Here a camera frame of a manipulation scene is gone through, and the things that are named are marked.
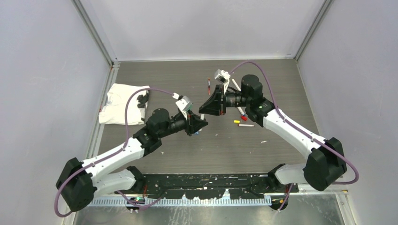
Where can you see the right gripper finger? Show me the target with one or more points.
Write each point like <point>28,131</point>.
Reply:
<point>215,99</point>
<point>210,108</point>

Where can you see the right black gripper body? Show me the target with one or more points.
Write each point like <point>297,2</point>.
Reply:
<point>223,107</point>

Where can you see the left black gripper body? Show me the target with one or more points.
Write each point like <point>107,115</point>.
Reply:
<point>188,125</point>

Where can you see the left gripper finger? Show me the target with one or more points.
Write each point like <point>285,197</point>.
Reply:
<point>193,130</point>
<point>197,122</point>

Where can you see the red black pen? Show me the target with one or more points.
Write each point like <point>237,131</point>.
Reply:
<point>209,86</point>

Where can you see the white marker with blue cap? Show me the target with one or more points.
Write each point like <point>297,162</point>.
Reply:
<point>241,111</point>

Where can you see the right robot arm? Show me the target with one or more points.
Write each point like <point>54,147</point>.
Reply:
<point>323,164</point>

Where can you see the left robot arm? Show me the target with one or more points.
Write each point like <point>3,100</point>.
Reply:
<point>82,181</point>

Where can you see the white pen red tip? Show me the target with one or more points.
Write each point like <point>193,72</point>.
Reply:
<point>246,125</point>

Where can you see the white pen upper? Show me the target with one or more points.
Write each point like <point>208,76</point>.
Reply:
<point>235,84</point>

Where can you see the white stained cloth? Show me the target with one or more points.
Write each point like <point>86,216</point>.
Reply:
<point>113,112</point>

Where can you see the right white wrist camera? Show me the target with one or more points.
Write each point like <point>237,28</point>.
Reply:
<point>223,77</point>

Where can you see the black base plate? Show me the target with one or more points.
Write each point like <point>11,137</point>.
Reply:
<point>207,186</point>

